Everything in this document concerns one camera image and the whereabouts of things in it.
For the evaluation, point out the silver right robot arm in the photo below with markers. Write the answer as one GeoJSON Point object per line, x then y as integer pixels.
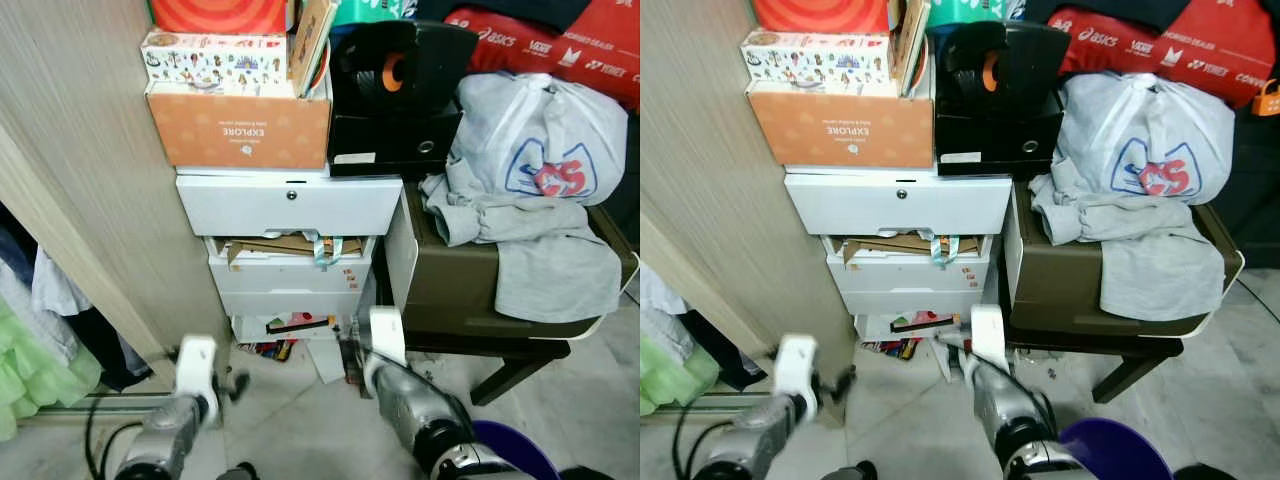
{"type": "Point", "coordinates": [1015, 415]}
{"type": "Point", "coordinates": [420, 415]}

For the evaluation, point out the dark navy garment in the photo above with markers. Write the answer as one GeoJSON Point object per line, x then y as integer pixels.
{"type": "Point", "coordinates": [110, 350]}
{"type": "Point", "coordinates": [725, 350]}

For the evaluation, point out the white drawer cabinet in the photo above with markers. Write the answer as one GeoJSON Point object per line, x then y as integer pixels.
{"type": "Point", "coordinates": [895, 205]}
{"type": "Point", "coordinates": [290, 205]}

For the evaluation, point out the black low table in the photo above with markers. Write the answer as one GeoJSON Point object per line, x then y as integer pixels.
{"type": "Point", "coordinates": [500, 352]}
{"type": "Point", "coordinates": [1110, 352]}

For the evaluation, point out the red sports bag with logos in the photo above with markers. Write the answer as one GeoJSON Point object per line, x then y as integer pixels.
{"type": "Point", "coordinates": [1200, 45]}
{"type": "Point", "coordinates": [590, 50]}

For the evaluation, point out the black box with white label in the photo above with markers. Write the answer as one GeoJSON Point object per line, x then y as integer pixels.
{"type": "Point", "coordinates": [395, 145]}
{"type": "Point", "coordinates": [1000, 145]}

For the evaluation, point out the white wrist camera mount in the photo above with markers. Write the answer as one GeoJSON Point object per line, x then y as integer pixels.
{"type": "Point", "coordinates": [797, 365]}
{"type": "Point", "coordinates": [197, 365]}
{"type": "Point", "coordinates": [988, 335]}
{"type": "Point", "coordinates": [387, 335]}

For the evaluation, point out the brown cardboard sheet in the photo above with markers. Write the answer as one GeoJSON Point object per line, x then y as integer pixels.
{"type": "Point", "coordinates": [890, 248]}
{"type": "Point", "coordinates": [280, 248]}

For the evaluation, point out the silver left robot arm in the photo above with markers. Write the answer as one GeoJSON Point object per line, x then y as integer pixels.
{"type": "Point", "coordinates": [165, 440]}
{"type": "Point", "coordinates": [755, 440]}

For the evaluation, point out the grey cloth garment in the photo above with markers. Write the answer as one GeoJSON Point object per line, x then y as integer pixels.
{"type": "Point", "coordinates": [550, 270]}
{"type": "Point", "coordinates": [1150, 270]}

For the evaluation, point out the green package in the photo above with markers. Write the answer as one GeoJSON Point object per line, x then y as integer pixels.
{"type": "Point", "coordinates": [975, 10]}
{"type": "Point", "coordinates": [375, 10]}

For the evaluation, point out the small orange tag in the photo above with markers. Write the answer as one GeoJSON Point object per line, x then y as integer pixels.
{"type": "Point", "coordinates": [1267, 100]}

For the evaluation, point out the white box with colourful pictures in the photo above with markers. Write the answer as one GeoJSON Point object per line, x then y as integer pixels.
{"type": "Point", "coordinates": [215, 62]}
{"type": "Point", "coordinates": [815, 62]}

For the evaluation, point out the grey plastic bag with logo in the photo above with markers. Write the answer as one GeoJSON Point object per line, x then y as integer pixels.
{"type": "Point", "coordinates": [1140, 130]}
{"type": "Point", "coordinates": [530, 130]}

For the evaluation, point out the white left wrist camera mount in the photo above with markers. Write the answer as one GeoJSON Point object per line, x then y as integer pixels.
{"type": "Point", "coordinates": [197, 365]}
{"type": "Point", "coordinates": [797, 365]}

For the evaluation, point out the purple plastic basin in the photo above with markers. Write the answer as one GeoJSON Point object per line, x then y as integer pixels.
{"type": "Point", "coordinates": [1110, 455]}
{"type": "Point", "coordinates": [520, 455]}

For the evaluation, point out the orange cardboard box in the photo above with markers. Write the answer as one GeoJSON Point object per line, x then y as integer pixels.
{"type": "Point", "coordinates": [240, 130]}
{"type": "Point", "coordinates": [840, 130]}

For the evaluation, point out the red black flat item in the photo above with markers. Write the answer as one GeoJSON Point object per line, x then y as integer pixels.
{"type": "Point", "coordinates": [300, 325]}
{"type": "Point", "coordinates": [922, 323]}

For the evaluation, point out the white sheer garment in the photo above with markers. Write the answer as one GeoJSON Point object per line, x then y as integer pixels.
{"type": "Point", "coordinates": [660, 290]}
{"type": "Point", "coordinates": [60, 285]}

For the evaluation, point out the tan cardboard piece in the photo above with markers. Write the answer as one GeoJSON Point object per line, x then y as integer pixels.
{"type": "Point", "coordinates": [310, 45]}
{"type": "Point", "coordinates": [908, 45]}

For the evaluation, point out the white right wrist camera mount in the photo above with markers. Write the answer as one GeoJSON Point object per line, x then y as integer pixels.
{"type": "Point", "coordinates": [988, 335]}
{"type": "Point", "coordinates": [387, 335]}

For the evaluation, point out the light green ruffled garment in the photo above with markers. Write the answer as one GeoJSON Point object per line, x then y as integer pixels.
{"type": "Point", "coordinates": [40, 370]}
{"type": "Point", "coordinates": [675, 375]}

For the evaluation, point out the red orange swirl box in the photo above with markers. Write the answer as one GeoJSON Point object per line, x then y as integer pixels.
{"type": "Point", "coordinates": [820, 14]}
{"type": "Point", "coordinates": [220, 15]}

